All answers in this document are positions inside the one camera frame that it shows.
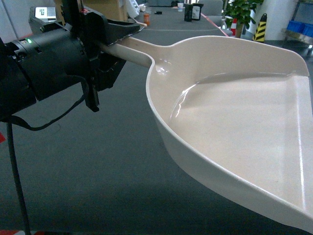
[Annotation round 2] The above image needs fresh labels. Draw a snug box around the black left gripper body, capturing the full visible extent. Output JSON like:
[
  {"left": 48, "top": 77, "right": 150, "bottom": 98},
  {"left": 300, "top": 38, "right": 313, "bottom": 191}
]
[{"left": 28, "top": 0, "right": 108, "bottom": 113}]

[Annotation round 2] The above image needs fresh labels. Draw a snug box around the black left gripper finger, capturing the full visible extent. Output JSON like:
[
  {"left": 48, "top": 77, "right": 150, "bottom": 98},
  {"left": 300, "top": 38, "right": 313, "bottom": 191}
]
[
  {"left": 94, "top": 58, "right": 126, "bottom": 91},
  {"left": 105, "top": 20, "right": 144, "bottom": 46}
]

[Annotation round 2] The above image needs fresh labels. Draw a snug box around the beige plastic scoop tray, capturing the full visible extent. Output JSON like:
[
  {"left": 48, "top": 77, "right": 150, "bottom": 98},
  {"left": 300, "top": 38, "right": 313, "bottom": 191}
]
[{"left": 101, "top": 36, "right": 313, "bottom": 233}]

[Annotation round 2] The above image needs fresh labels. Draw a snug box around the large open cardboard box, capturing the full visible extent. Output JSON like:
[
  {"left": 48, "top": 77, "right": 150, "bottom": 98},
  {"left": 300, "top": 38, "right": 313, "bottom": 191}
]
[{"left": 53, "top": 0, "right": 128, "bottom": 25}]

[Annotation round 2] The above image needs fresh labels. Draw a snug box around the orange can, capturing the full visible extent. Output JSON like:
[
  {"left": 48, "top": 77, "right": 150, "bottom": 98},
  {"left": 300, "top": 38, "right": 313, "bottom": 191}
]
[{"left": 144, "top": 13, "right": 150, "bottom": 26}]

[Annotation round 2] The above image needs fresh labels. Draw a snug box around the white paper cup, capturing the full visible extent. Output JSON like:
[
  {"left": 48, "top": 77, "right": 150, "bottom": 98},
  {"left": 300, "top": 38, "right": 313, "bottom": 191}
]
[{"left": 177, "top": 2, "right": 184, "bottom": 12}]

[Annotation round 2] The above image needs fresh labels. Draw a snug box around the black box on table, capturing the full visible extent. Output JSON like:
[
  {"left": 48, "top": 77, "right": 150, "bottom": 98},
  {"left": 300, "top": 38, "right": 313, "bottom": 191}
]
[{"left": 184, "top": 3, "right": 203, "bottom": 22}]

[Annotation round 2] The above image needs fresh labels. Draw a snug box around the red white traffic cone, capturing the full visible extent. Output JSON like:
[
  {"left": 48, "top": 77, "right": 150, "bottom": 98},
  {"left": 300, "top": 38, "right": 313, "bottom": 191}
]
[{"left": 230, "top": 18, "right": 237, "bottom": 37}]

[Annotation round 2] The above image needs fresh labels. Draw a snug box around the green potted plant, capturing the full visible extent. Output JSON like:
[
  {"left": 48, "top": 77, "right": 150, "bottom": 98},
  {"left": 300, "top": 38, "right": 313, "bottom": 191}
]
[{"left": 225, "top": 0, "right": 264, "bottom": 29}]

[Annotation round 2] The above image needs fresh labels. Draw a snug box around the yellow black striped bollard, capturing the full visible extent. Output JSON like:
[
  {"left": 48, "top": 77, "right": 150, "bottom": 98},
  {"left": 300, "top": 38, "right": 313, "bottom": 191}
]
[{"left": 252, "top": 13, "right": 267, "bottom": 43}]

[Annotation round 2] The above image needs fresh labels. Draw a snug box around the black cable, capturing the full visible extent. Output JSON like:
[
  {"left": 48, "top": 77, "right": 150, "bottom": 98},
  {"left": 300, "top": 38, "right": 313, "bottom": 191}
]
[{"left": 6, "top": 74, "right": 90, "bottom": 235}]

